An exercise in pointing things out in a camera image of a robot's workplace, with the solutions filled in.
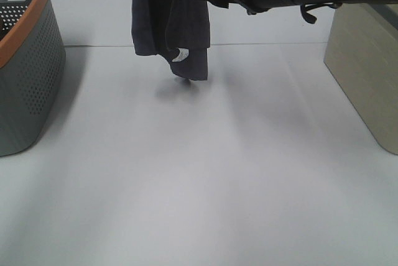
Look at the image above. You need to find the beige basket with grey rim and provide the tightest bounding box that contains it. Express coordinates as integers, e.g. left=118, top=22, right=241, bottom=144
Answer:
left=324, top=4, right=397, bottom=154

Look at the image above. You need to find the dark navy towel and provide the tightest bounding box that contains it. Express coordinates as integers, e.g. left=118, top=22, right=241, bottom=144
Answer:
left=131, top=0, right=210, bottom=81

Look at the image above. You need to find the black cable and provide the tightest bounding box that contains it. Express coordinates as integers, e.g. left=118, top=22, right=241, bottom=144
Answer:
left=300, top=2, right=343, bottom=25

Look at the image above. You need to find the grey perforated basket orange rim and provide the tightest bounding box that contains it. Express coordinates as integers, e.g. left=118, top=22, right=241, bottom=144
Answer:
left=1, top=0, right=66, bottom=157

